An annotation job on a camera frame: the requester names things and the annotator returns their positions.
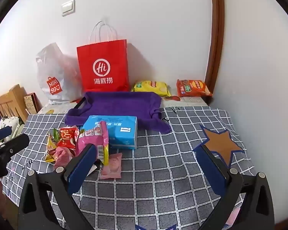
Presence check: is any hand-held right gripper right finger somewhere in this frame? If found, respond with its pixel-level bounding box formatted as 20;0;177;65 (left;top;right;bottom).
195;145;275;230

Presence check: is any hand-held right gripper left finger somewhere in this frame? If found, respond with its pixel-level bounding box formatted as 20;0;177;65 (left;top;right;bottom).
18;144;103;230

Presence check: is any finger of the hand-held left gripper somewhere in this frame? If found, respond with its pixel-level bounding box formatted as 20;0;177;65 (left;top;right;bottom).
0;126;13;144
0;134;30;164

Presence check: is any pale pink packet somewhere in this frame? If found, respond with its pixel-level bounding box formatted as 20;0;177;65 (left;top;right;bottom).
98;153;123;180

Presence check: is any pink packet with yellow end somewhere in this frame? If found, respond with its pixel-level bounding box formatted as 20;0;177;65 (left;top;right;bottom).
75;121;110;166

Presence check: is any red packet with green corner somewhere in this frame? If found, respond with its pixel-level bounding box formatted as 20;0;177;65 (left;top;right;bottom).
53;127;80;148

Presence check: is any white spotted cloth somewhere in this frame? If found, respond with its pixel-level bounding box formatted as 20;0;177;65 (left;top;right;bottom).
0;116;26;146

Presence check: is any brown patterned box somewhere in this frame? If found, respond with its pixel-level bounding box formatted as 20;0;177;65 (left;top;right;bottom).
23;92;42;114

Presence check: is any blue tissue pack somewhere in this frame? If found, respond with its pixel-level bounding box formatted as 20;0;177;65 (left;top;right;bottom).
83;115;138;150

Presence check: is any purple cloth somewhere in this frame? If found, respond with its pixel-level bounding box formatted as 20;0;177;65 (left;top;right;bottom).
65;91;172;134

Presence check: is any white plastic bag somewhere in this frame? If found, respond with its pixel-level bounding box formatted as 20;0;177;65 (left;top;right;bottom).
36;43;83;105

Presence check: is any orange chips bag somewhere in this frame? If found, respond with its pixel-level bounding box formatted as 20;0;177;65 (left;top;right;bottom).
176;79;213;98

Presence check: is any yellow chips bag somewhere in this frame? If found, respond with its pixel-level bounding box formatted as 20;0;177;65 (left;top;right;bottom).
131;80;171;97

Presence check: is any red paper bag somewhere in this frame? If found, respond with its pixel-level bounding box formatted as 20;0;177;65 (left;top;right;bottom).
76;20;130;93

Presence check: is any brown wooden door frame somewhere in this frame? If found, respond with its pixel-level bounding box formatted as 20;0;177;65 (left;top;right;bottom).
204;0;225;99

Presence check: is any white light switch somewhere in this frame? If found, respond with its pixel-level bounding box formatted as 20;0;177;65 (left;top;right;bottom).
61;0;75;17

